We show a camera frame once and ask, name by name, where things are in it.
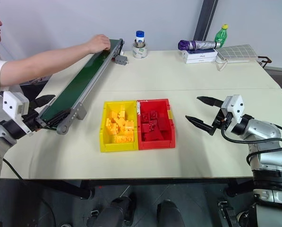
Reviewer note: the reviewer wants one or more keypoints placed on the yellow toy brick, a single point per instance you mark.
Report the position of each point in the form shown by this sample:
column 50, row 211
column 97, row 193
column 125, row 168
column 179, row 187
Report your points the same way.
column 120, row 124
column 124, row 139
column 110, row 126
column 118, row 114
column 129, row 125

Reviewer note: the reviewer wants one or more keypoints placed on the person's bare forearm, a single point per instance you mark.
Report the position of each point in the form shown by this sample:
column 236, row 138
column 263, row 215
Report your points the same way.
column 48, row 62

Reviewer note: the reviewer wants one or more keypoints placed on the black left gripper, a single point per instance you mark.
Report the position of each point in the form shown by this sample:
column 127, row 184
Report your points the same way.
column 32, row 121

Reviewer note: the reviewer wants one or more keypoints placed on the folded grey purple umbrella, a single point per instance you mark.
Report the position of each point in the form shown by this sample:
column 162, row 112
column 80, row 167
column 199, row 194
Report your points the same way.
column 197, row 44

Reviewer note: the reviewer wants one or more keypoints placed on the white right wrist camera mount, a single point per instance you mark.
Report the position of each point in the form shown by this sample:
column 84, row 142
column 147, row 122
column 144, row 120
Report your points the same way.
column 235, row 106

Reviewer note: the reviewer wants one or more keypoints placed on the green conveyor belt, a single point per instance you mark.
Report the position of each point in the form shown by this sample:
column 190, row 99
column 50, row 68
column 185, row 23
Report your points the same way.
column 84, row 78

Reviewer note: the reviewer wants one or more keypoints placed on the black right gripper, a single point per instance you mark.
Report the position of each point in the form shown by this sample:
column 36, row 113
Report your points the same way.
column 219, row 120

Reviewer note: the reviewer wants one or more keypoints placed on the dark grey slanted beam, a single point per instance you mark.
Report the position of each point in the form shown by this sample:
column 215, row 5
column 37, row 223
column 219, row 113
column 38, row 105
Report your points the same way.
column 205, row 19

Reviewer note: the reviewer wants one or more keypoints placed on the white bottle blue cap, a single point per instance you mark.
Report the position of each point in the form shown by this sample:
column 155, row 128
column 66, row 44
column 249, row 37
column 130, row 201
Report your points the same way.
column 139, row 36

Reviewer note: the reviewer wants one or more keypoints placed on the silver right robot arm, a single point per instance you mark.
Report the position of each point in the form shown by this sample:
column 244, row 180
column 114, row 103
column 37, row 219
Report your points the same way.
column 266, row 134

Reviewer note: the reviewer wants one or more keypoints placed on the black table frame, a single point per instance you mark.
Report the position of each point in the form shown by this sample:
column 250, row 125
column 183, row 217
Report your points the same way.
column 131, row 182

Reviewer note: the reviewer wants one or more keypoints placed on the grey metal block with holes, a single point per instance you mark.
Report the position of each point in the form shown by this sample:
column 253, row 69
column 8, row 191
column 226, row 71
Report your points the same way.
column 121, row 60

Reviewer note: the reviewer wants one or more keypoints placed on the dark rounded shape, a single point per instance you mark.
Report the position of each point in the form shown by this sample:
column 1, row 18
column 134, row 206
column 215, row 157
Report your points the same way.
column 117, row 210
column 170, row 214

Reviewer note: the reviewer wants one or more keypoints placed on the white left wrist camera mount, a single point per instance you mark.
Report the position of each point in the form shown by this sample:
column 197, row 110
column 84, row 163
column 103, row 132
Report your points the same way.
column 12, row 104

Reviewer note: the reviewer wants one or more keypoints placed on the red toy brick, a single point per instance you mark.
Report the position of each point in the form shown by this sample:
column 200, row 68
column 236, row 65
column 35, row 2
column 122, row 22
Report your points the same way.
column 152, row 136
column 145, row 117
column 152, row 125
column 154, row 114

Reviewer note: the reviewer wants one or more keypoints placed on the yellow plastic bin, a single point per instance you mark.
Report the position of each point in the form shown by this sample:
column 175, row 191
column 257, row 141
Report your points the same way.
column 118, row 147

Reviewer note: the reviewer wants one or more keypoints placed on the white flat phone box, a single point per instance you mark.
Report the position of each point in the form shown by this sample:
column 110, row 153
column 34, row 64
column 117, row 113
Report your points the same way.
column 199, row 54
column 201, row 60

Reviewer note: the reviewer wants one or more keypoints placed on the checkered white pouch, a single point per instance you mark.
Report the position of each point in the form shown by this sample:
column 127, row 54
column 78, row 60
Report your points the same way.
column 238, row 52

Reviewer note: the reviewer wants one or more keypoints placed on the red black metal bracket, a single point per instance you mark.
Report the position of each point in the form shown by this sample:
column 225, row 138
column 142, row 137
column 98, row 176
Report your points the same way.
column 264, row 61

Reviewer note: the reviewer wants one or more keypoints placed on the white tape roll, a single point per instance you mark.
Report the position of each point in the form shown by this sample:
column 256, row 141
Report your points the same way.
column 140, row 52

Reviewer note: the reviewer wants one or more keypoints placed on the red plastic bin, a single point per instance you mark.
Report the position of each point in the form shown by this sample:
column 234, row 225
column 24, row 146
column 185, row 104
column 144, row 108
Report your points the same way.
column 155, row 144

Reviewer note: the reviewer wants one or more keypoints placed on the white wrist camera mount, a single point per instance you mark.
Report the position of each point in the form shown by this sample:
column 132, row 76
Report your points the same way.
column 12, row 104
column 235, row 106

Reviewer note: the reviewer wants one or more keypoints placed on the person's bare hand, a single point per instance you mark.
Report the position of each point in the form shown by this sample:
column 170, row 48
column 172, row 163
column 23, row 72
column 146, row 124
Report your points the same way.
column 99, row 43

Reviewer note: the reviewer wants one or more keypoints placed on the green plastic bottle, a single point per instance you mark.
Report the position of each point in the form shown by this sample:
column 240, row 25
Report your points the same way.
column 220, row 36

